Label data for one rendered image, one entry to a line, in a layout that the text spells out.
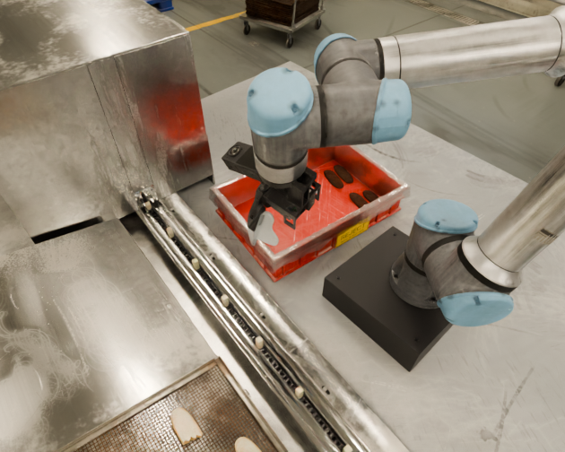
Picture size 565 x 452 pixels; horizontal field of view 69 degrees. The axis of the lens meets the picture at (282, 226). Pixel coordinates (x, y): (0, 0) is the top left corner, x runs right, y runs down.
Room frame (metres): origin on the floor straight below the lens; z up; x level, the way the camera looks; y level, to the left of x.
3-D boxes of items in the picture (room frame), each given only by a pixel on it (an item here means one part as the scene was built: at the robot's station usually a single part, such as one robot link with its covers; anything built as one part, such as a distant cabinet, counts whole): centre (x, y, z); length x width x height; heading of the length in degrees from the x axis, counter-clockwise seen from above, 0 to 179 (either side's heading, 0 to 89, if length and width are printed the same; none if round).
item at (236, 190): (0.87, -0.08, 0.88); 0.49 x 0.34 x 0.10; 125
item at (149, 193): (0.86, 0.39, 0.90); 0.06 x 0.01 x 0.06; 128
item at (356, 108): (0.46, -0.10, 1.43); 0.11 x 0.11 x 0.08; 4
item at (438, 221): (0.56, -0.33, 1.06); 0.13 x 0.12 x 0.14; 4
